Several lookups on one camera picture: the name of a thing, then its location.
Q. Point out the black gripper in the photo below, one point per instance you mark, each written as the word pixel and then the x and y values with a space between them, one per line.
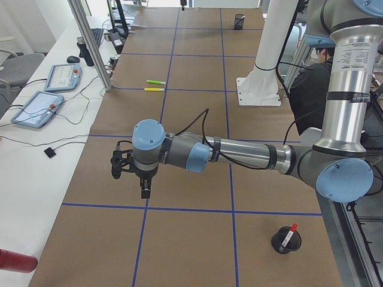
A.
pixel 143 176

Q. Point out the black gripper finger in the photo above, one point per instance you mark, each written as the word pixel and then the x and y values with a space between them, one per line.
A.
pixel 183 4

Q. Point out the red marker pen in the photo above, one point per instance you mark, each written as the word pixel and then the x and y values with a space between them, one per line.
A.
pixel 289 242

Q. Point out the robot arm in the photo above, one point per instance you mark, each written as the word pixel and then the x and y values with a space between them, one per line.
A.
pixel 328 101

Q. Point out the far black mesh cup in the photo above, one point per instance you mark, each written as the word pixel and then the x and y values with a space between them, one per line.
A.
pixel 238 23

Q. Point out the black mesh cup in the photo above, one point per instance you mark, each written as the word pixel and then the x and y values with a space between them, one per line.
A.
pixel 276 241
pixel 238 23

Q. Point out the green marker pen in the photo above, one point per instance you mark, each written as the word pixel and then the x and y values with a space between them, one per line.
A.
pixel 156 82

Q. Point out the black keyboard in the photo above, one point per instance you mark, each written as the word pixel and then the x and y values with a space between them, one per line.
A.
pixel 98 34

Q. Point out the yellow marker pen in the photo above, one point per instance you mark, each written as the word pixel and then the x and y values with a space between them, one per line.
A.
pixel 154 89

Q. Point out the small black sensor box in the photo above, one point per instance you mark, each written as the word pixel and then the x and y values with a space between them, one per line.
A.
pixel 50 152

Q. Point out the black water bottle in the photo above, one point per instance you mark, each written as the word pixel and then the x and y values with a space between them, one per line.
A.
pixel 84 51

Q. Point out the black computer mouse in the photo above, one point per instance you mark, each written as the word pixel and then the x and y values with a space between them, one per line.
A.
pixel 73 59

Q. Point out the near blue teach pendant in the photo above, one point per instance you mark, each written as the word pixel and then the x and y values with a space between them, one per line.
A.
pixel 38 110

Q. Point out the blue teach pendant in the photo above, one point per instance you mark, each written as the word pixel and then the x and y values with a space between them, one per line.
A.
pixel 64 77
pixel 38 110

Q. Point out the far blue teach pendant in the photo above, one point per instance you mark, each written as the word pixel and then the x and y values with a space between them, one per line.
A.
pixel 64 77

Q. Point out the near black mesh cup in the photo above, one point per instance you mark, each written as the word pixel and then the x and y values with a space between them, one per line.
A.
pixel 276 241

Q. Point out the person in black jacket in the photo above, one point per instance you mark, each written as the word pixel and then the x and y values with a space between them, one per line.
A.
pixel 309 91

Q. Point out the red bottle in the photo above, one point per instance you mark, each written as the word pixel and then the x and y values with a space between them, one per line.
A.
pixel 13 261

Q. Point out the white chair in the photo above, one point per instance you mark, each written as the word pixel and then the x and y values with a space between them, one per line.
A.
pixel 310 136

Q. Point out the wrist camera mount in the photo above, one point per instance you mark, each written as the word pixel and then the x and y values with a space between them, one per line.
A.
pixel 121 160

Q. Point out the aluminium frame post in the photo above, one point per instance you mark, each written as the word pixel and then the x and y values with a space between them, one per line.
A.
pixel 85 30

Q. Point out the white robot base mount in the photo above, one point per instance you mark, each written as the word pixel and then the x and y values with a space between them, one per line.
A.
pixel 260 87

